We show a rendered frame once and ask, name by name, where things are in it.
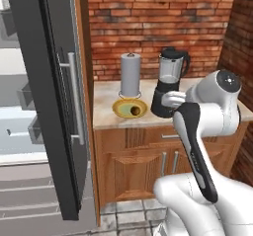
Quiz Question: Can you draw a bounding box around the black blender with clear jar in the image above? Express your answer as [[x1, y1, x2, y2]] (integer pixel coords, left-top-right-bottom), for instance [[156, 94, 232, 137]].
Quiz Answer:
[[150, 46, 192, 119]]

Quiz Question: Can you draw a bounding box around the silver cupboard door handle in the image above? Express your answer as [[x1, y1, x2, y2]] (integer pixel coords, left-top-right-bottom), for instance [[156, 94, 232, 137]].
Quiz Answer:
[[160, 151, 168, 178], [172, 150, 180, 175]]

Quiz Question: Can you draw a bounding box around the wooden drawer front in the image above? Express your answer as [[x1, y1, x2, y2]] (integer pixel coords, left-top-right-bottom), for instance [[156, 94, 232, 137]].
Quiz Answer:
[[157, 124, 247, 146]]

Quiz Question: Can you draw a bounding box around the brown round fruit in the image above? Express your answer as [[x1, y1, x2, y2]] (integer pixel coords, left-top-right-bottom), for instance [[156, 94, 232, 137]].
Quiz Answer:
[[129, 106, 141, 117]]

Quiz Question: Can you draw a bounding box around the dark grey fridge door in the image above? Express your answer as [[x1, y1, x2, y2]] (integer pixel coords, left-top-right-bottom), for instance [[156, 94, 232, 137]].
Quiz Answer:
[[5, 0, 91, 222]]

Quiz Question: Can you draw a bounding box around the yellow plate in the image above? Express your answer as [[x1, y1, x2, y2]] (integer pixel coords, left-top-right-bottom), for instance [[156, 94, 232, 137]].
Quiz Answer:
[[111, 97, 149, 119]]

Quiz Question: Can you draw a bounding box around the silver fridge door handle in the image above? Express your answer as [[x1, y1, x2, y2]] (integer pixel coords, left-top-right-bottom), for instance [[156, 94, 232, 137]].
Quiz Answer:
[[58, 51, 86, 146]]

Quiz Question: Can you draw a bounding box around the grey fridge door bin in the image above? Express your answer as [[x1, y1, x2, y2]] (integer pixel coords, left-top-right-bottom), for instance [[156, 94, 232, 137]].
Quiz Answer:
[[17, 83, 36, 112], [27, 115, 45, 145]]

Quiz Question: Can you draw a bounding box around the wooden cupboard door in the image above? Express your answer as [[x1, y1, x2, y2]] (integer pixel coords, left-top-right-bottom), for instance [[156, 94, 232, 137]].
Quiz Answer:
[[99, 144, 168, 204], [168, 140, 235, 182]]

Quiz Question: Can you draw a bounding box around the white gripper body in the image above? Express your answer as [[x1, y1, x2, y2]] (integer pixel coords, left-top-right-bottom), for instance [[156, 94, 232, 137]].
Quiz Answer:
[[160, 90, 188, 110]]

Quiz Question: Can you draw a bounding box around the grey paper towel roll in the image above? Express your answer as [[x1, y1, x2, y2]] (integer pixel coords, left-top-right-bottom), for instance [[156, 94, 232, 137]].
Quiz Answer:
[[118, 51, 143, 100]]

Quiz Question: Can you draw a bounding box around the wooden panel with grille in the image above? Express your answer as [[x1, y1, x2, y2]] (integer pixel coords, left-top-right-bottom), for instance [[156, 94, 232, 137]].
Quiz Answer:
[[97, 127, 159, 148]]

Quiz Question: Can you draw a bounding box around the silver drawer handle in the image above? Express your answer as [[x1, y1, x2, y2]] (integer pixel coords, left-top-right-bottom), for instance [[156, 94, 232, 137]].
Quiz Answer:
[[161, 133, 181, 140]]

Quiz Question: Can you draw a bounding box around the white open fridge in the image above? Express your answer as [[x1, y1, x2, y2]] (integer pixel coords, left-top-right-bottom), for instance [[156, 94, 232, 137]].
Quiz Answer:
[[0, 0, 99, 236]]

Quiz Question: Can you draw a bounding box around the wooden cabinet side panel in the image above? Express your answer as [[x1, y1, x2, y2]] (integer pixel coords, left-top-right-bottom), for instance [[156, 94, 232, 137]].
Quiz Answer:
[[72, 0, 102, 227]]

